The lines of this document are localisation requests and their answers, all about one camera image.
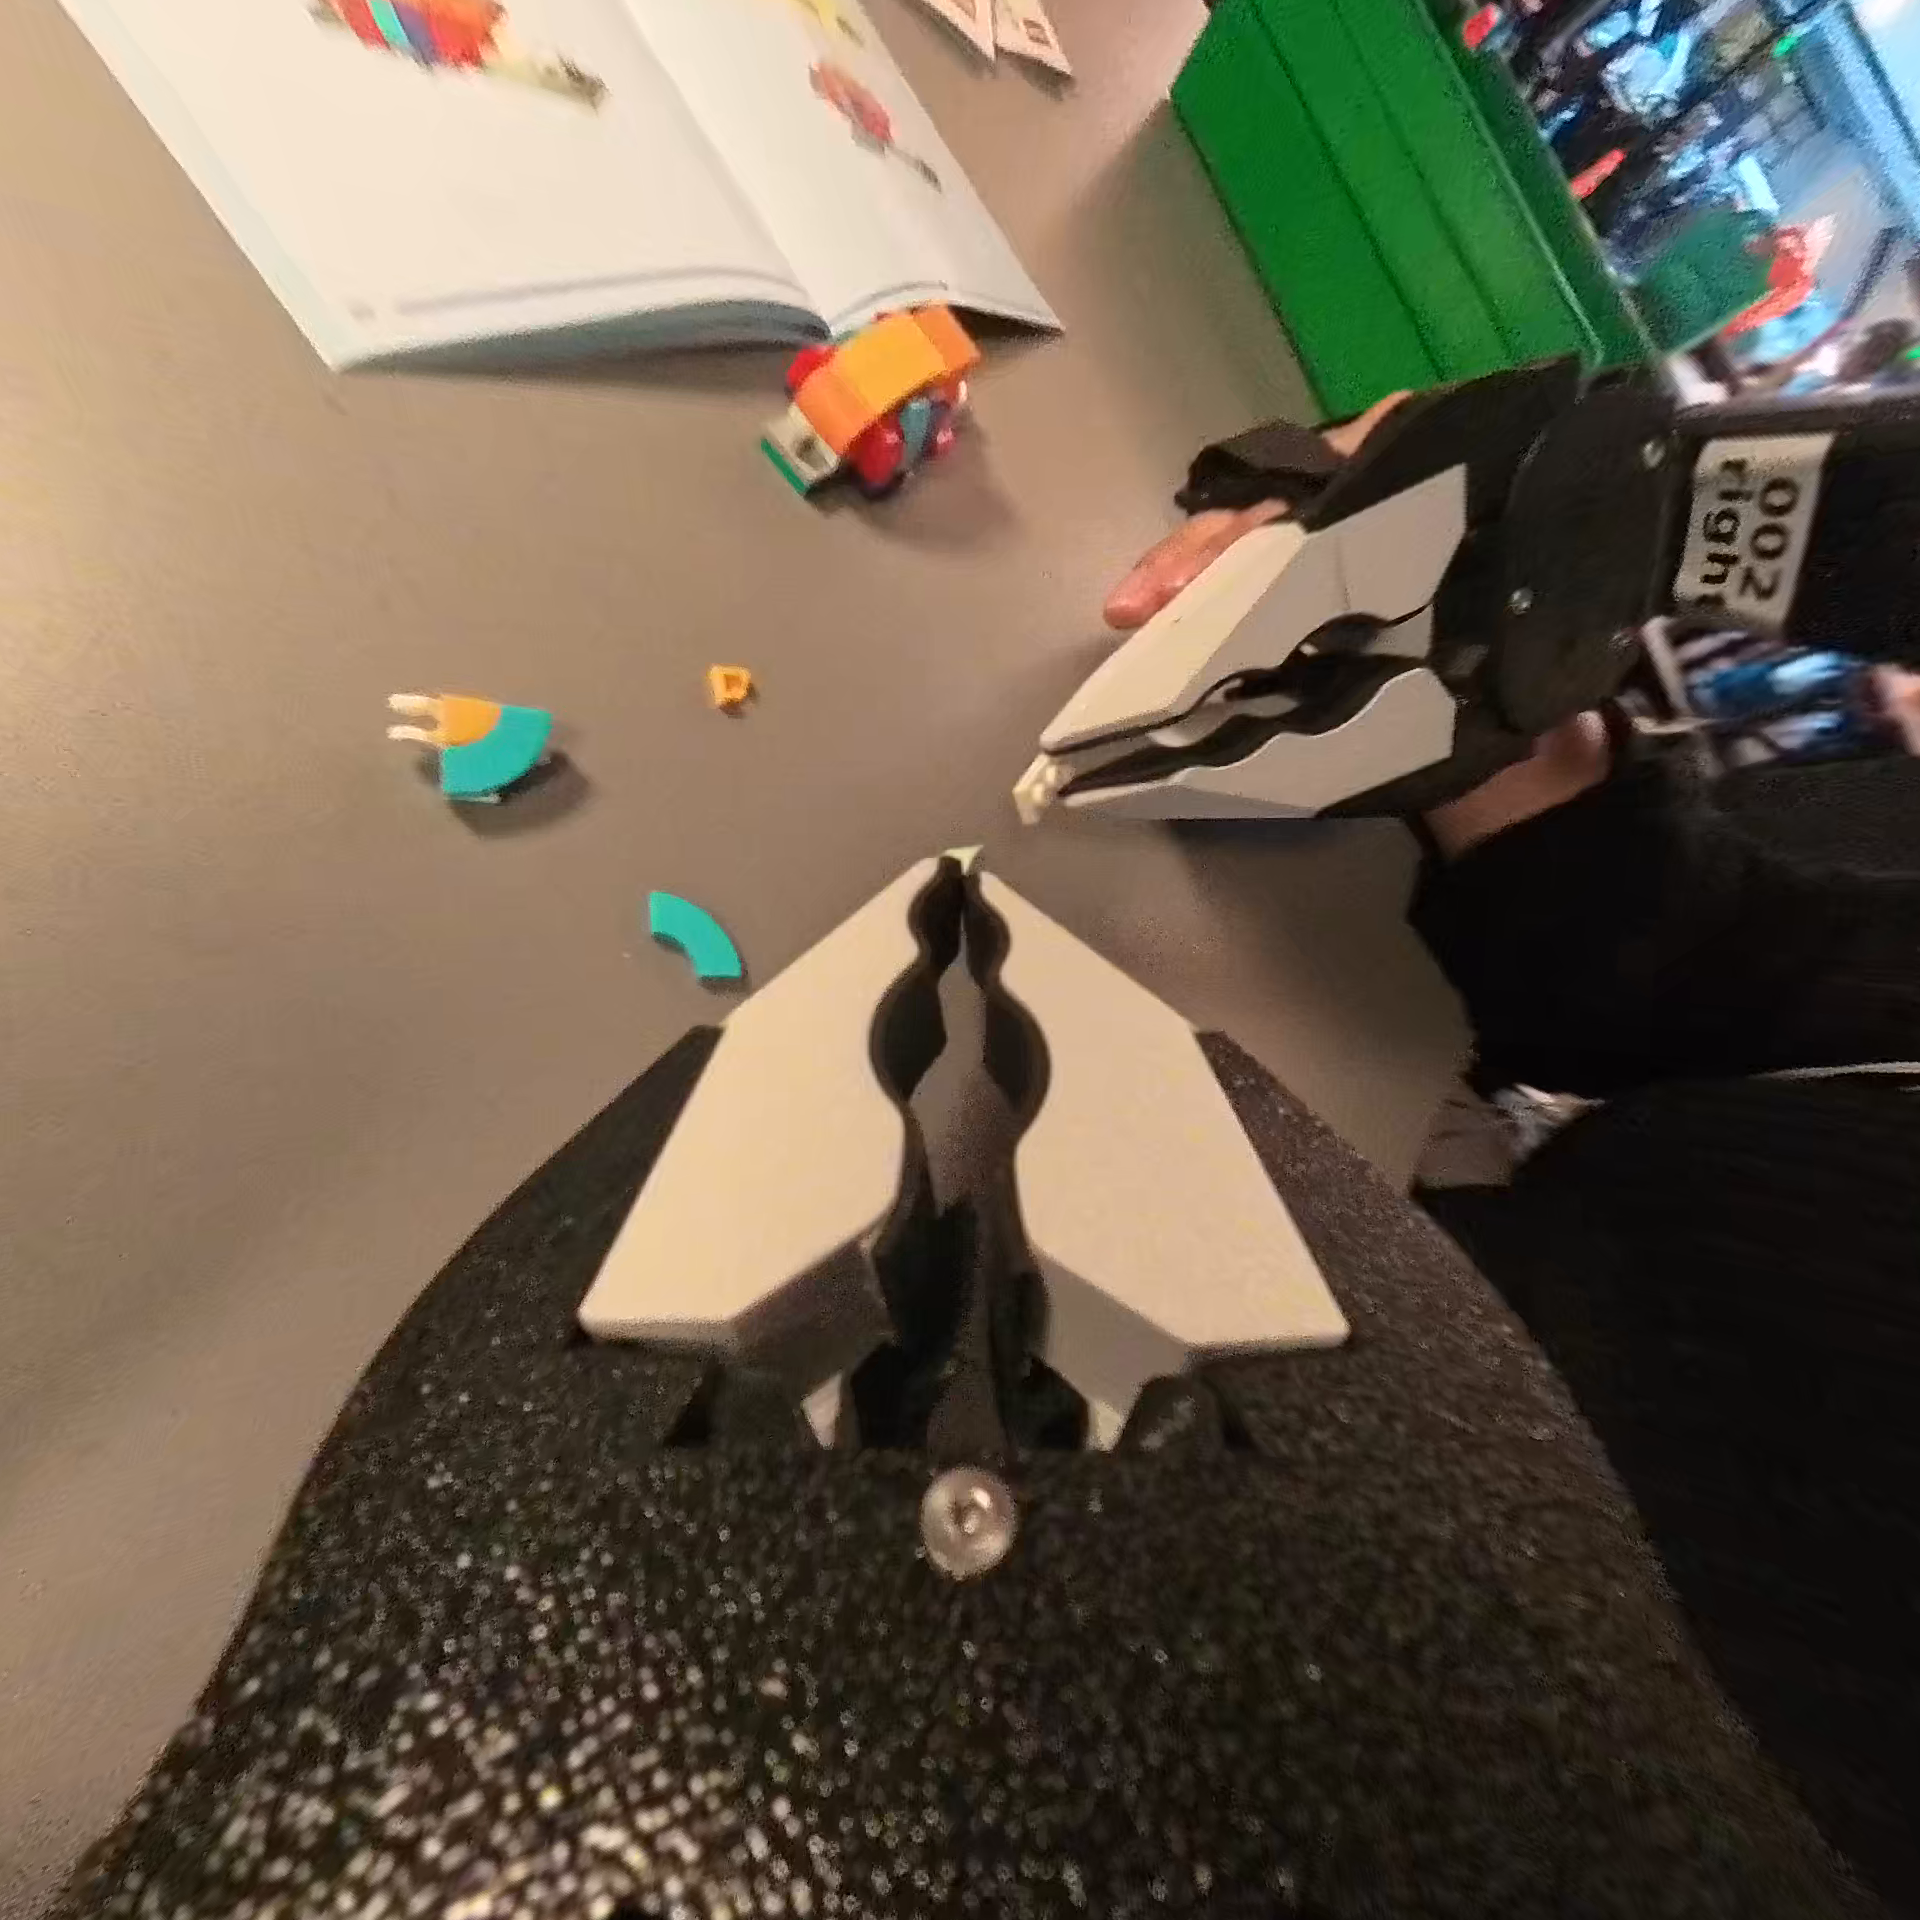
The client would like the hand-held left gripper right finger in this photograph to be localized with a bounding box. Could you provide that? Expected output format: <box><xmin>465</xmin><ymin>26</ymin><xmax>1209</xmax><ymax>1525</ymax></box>
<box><xmin>967</xmin><ymin>866</ymin><xmax>1355</xmax><ymax>1454</ymax></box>

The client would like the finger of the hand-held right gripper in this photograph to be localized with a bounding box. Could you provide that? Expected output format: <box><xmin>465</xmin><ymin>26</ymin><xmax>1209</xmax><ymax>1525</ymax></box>
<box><xmin>1046</xmin><ymin>660</ymin><xmax>1464</xmax><ymax>826</ymax></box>
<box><xmin>1039</xmin><ymin>462</ymin><xmax>1473</xmax><ymax>756</ymax></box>

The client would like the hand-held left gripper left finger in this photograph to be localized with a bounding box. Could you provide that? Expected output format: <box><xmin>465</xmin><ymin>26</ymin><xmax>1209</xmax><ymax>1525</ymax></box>
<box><xmin>573</xmin><ymin>855</ymin><xmax>963</xmax><ymax>1452</ymax></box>

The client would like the person's right forearm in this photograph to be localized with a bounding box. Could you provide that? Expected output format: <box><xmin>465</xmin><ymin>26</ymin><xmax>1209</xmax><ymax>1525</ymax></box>
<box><xmin>1411</xmin><ymin>704</ymin><xmax>1920</xmax><ymax>1099</ymax></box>

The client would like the person's right hand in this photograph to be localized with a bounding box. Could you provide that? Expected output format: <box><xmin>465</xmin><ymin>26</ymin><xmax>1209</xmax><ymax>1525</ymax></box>
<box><xmin>1102</xmin><ymin>391</ymin><xmax>1419</xmax><ymax>634</ymax></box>

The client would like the teal curved brick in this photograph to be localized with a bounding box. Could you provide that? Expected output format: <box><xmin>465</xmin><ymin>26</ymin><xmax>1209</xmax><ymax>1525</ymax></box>
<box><xmin>644</xmin><ymin>888</ymin><xmax>747</xmax><ymax>989</ymax></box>

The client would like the green plastic bin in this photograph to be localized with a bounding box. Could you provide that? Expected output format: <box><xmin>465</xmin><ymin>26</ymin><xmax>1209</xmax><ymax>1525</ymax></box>
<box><xmin>1168</xmin><ymin>0</ymin><xmax>1670</xmax><ymax>426</ymax></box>

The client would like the orange red brick model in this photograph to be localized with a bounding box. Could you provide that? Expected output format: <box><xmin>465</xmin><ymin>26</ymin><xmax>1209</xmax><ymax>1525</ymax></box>
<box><xmin>758</xmin><ymin>304</ymin><xmax>984</xmax><ymax>498</ymax></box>

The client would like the teal orange white brick assembly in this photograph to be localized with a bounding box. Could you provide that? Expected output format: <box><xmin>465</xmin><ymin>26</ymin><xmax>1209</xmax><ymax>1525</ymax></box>
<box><xmin>384</xmin><ymin>688</ymin><xmax>558</xmax><ymax>808</ymax></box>

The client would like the open instruction booklet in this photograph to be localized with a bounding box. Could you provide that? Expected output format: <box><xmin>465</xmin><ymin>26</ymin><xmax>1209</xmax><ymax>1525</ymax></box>
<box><xmin>59</xmin><ymin>0</ymin><xmax>1068</xmax><ymax>375</ymax></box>

